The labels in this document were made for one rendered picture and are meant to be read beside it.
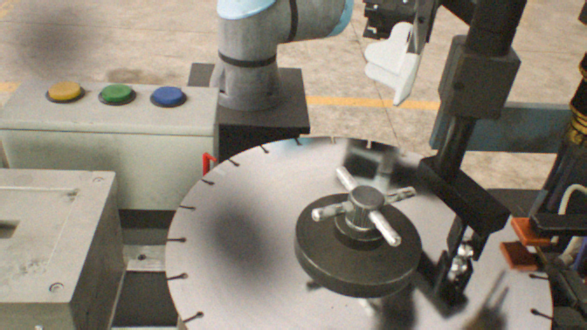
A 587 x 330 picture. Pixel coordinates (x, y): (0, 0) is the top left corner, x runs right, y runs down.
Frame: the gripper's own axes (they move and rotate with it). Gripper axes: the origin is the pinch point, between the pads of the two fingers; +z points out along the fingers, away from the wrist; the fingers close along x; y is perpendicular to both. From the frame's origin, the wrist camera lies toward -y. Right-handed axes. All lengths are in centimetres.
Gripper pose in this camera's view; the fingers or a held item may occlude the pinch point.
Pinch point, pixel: (404, 96)
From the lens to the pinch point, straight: 57.3
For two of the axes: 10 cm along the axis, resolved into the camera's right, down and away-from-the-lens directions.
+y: -9.4, -2.5, 2.2
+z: -3.0, 9.1, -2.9
